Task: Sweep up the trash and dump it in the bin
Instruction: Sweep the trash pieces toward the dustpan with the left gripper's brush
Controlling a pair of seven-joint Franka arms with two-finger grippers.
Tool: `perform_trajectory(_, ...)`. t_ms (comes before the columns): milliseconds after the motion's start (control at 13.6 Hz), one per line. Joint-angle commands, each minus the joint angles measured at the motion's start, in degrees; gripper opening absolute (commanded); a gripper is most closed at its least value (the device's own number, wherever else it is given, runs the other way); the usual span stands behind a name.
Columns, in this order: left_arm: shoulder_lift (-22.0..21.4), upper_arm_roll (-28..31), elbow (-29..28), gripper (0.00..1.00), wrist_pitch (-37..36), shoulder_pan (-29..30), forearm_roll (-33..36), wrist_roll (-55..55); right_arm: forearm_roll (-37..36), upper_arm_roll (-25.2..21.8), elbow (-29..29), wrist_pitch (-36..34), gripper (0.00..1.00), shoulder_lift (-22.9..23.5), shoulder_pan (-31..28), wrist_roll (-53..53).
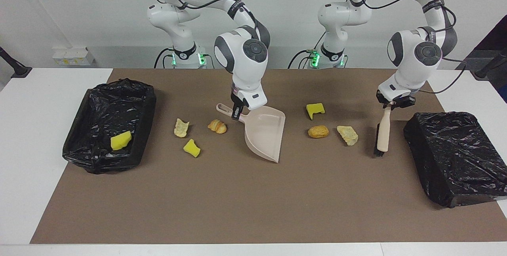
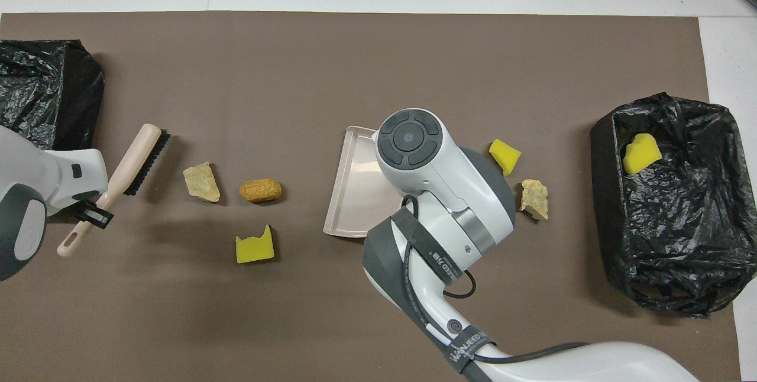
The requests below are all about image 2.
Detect brown paper table mat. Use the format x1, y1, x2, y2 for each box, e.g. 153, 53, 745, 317
0, 11, 741, 382

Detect heart-shaped yellow sponge piece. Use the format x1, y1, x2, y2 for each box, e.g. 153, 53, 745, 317
622, 133, 663, 175

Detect black bag-lined bin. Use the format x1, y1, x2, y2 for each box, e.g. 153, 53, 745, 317
590, 92, 757, 319
0, 39, 105, 155

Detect beige hand brush black bristles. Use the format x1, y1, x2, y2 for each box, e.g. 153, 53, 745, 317
57, 124, 172, 258

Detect brown oval bread roll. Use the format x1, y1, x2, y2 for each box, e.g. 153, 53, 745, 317
239, 178, 283, 203

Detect notched yellow sponge piece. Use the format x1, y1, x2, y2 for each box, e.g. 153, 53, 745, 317
235, 225, 276, 264

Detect beige plastic dustpan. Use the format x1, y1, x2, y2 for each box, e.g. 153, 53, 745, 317
323, 126, 415, 238

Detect yellow sponge wedge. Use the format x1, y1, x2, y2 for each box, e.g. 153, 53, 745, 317
489, 138, 522, 177

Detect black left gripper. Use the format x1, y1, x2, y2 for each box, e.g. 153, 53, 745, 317
71, 190, 114, 230

